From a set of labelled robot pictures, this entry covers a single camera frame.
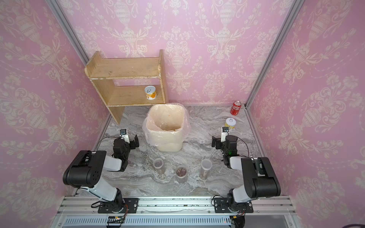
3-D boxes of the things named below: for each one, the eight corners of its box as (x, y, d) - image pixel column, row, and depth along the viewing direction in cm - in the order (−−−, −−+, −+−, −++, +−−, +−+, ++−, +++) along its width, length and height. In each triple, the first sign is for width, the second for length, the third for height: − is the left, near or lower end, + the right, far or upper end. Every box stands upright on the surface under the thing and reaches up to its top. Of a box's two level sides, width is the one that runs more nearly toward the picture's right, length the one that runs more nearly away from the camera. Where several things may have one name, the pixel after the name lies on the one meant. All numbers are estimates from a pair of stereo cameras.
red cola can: (231, 116, 116) (234, 106, 107) (229, 110, 120) (232, 100, 112) (238, 116, 116) (242, 106, 107) (236, 110, 120) (240, 100, 111)
